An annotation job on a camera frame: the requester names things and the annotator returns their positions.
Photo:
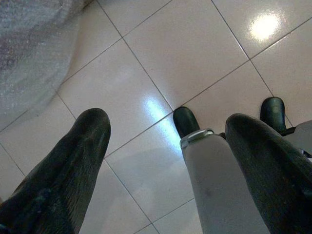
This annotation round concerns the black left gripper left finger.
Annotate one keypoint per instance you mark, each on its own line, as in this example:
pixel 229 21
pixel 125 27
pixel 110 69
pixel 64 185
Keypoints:
pixel 61 175

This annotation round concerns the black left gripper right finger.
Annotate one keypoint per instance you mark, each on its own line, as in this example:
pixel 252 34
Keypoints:
pixel 275 175

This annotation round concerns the silver robot left leg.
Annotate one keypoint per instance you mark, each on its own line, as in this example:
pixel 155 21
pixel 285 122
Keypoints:
pixel 214 182

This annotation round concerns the black robot right foot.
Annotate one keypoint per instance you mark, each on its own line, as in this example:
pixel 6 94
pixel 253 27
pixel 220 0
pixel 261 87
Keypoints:
pixel 273 113

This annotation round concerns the black robot foot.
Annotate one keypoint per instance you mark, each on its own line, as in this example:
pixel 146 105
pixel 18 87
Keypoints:
pixel 273 113
pixel 185 120

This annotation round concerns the black robot left foot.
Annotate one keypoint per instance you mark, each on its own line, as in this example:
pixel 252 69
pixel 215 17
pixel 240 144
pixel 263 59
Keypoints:
pixel 185 120

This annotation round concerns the clear bubble wrap sheet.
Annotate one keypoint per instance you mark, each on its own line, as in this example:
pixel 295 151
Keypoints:
pixel 29 48

